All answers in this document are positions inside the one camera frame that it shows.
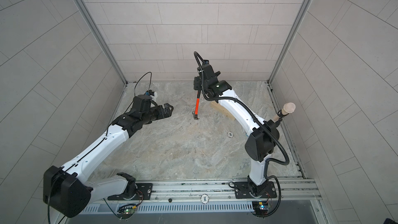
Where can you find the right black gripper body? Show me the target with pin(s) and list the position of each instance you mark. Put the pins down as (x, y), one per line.
(202, 84)

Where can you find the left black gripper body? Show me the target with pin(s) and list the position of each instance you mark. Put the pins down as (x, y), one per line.
(153, 114)

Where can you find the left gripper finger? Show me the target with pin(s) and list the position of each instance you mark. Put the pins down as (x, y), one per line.
(165, 114)
(168, 107)

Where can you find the pale wooden block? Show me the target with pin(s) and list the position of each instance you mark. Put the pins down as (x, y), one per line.
(220, 109)

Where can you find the red black claw hammer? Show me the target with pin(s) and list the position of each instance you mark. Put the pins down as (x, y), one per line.
(195, 112)

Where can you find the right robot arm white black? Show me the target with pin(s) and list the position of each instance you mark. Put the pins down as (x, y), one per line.
(262, 146)

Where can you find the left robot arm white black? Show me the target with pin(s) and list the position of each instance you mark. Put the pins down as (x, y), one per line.
(67, 189)

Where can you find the red white poker chip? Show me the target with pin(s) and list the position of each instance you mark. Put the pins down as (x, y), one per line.
(230, 134)

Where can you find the black stand with wooden peg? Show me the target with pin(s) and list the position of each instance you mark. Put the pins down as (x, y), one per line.
(287, 109)

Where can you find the left green circuit board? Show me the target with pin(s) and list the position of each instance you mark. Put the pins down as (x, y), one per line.
(128, 209)

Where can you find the green circuit board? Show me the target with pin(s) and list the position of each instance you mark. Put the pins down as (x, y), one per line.
(128, 209)
(260, 208)

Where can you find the right green circuit board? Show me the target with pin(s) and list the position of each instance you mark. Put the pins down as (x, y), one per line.
(260, 208)

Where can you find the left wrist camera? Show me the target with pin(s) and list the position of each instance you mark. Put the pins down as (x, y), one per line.
(144, 102)

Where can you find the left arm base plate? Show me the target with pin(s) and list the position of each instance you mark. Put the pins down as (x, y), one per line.
(141, 191)

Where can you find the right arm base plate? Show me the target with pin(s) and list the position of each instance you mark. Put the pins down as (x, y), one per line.
(249, 190)

